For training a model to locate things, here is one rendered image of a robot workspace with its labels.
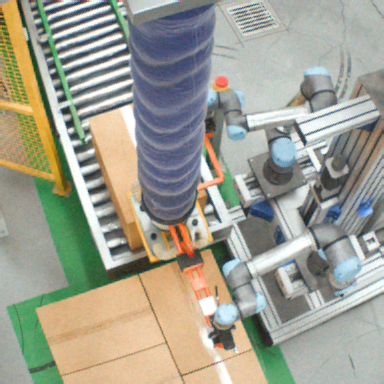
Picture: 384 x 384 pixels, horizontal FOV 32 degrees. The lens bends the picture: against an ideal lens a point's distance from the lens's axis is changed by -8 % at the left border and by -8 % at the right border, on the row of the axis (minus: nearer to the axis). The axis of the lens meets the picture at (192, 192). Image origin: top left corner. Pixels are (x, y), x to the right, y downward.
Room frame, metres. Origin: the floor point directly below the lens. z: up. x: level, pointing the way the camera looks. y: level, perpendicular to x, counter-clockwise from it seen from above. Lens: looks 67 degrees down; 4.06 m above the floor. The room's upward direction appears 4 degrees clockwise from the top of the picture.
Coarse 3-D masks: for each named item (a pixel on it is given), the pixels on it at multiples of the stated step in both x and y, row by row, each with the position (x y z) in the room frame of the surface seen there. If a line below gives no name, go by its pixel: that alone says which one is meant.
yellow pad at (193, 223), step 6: (198, 204) 1.16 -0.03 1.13; (198, 210) 1.13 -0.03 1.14; (192, 216) 1.10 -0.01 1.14; (198, 216) 1.11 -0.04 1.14; (186, 222) 1.07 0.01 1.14; (192, 222) 1.07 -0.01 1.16; (198, 222) 1.07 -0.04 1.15; (204, 222) 1.08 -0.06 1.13; (186, 228) 1.05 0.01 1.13; (192, 228) 1.05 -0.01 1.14; (198, 228) 1.05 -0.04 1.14; (204, 228) 1.05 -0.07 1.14; (192, 234) 1.02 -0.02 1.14; (210, 234) 1.03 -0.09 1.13; (192, 240) 1.00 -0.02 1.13; (210, 240) 1.00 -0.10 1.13
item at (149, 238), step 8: (128, 192) 1.20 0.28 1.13; (128, 200) 1.16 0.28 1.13; (136, 208) 1.12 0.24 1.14; (136, 216) 1.09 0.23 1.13; (136, 224) 1.05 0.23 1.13; (144, 232) 1.01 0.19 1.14; (152, 232) 1.02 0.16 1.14; (160, 232) 1.02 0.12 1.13; (144, 240) 0.98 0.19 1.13; (152, 240) 0.98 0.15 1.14; (160, 240) 0.98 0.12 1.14; (152, 248) 0.94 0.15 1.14; (168, 248) 0.95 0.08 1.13; (152, 256) 0.91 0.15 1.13
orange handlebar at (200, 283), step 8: (208, 144) 1.40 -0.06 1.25; (208, 152) 1.37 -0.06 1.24; (216, 160) 1.33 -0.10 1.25; (216, 168) 1.29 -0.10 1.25; (200, 184) 1.21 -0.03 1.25; (208, 184) 1.21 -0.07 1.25; (184, 232) 0.99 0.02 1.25; (176, 240) 0.95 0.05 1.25; (200, 272) 0.82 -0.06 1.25; (192, 280) 0.78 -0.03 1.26; (200, 280) 0.78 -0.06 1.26; (200, 288) 0.75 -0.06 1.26; (208, 288) 0.75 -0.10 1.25; (200, 296) 0.71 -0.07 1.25; (208, 296) 0.72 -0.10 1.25; (208, 320) 0.61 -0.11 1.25
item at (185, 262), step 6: (180, 252) 0.89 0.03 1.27; (198, 252) 0.90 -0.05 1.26; (180, 258) 0.87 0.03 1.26; (186, 258) 0.87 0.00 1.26; (192, 258) 0.87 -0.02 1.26; (198, 258) 0.88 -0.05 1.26; (180, 264) 0.84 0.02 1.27; (186, 264) 0.85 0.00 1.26; (192, 264) 0.85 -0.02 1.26; (198, 264) 0.85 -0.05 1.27; (186, 270) 0.82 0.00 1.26; (192, 270) 0.83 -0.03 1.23
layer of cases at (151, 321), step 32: (128, 288) 0.90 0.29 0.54; (160, 288) 0.92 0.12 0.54; (192, 288) 0.93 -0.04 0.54; (224, 288) 0.95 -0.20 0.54; (64, 320) 0.69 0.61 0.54; (96, 320) 0.71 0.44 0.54; (128, 320) 0.73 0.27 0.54; (160, 320) 0.75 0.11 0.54; (192, 320) 0.76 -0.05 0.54; (64, 352) 0.51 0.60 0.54; (96, 352) 0.53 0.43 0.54; (128, 352) 0.55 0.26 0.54; (160, 352) 0.57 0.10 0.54; (192, 352) 0.58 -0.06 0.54; (224, 352) 0.59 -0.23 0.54
